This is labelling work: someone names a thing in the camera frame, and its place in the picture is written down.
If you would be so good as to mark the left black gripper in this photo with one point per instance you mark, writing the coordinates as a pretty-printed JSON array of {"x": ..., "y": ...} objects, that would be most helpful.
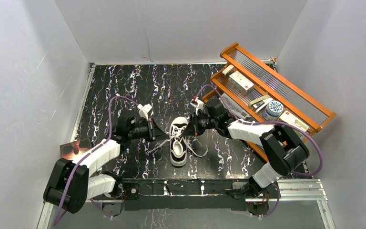
[{"x": 151, "y": 129}]

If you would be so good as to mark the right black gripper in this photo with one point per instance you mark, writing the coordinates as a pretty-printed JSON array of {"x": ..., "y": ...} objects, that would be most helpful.
[{"x": 193, "y": 129}]

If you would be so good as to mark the black white sneaker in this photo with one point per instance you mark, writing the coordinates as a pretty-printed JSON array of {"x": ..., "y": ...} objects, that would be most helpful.
[{"x": 182, "y": 161}]

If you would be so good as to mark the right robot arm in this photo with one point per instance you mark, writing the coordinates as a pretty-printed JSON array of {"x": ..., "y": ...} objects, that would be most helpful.
[{"x": 284, "y": 149}]

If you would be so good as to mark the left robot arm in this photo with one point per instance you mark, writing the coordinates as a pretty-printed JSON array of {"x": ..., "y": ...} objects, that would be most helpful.
[{"x": 72, "y": 182}]

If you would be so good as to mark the grey patterned packet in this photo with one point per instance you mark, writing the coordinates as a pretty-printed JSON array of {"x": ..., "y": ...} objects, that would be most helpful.
[{"x": 234, "y": 107}]

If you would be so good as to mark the white red box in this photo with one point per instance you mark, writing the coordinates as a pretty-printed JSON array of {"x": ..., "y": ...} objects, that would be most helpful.
[{"x": 241, "y": 82}]

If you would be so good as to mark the orange wooden tiered shelf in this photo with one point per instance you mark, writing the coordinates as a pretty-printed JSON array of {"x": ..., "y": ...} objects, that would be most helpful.
[{"x": 254, "y": 89}]

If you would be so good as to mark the olive white stapler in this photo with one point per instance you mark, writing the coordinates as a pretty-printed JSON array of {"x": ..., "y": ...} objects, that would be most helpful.
[{"x": 258, "y": 104}]

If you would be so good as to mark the round blue white tin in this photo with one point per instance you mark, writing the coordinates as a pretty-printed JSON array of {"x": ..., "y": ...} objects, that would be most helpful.
[{"x": 273, "y": 110}]

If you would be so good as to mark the brown book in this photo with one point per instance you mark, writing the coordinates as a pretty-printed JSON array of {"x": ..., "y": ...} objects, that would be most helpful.
[{"x": 76, "y": 148}]

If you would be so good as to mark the green white box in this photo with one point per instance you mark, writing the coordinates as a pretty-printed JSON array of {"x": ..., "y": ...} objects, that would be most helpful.
[{"x": 293, "y": 120}]

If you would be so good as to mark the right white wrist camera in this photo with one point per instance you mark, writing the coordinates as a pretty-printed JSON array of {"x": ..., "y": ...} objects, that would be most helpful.
[{"x": 198, "y": 104}]

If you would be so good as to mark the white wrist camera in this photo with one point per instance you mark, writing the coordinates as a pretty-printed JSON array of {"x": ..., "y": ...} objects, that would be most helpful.
[
  {"x": 144, "y": 111},
  {"x": 198, "y": 104}
]

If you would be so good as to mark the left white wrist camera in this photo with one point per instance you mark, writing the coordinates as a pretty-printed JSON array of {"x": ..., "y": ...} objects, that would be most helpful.
[{"x": 144, "y": 111}]

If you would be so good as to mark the black base frame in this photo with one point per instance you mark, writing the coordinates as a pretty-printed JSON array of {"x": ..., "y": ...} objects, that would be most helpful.
[{"x": 233, "y": 194}]

